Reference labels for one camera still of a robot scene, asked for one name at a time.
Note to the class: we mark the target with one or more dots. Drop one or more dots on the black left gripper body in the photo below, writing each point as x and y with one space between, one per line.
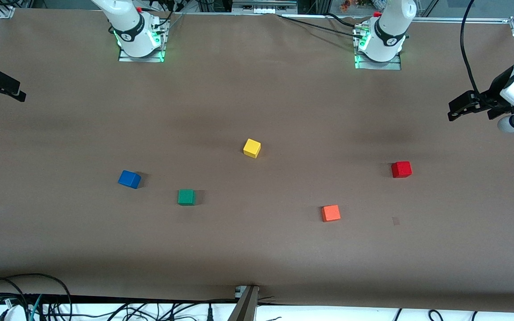
497 89

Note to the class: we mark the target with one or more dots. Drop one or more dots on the red block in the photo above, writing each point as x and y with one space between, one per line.
401 170

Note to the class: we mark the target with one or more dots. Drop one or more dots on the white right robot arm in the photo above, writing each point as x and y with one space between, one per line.
132 35

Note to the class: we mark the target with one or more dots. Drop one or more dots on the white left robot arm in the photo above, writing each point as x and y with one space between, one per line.
388 40

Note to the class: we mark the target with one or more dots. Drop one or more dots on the blue block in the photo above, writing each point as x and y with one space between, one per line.
129 179

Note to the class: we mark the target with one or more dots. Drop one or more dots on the orange block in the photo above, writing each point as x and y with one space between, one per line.
330 213

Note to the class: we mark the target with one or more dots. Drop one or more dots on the green block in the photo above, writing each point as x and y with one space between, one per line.
186 197

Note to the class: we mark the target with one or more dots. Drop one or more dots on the yellow block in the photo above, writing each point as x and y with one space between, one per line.
251 148

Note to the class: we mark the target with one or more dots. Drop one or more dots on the grey power strip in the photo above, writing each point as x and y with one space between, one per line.
263 6

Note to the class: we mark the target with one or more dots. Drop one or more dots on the brown table cover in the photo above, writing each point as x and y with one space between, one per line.
257 249

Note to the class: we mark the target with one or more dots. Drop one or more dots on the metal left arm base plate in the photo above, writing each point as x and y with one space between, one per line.
379 65

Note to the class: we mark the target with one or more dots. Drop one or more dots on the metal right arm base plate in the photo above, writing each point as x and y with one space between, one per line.
125 57

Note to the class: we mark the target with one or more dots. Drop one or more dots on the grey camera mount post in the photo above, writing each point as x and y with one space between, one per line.
246 307

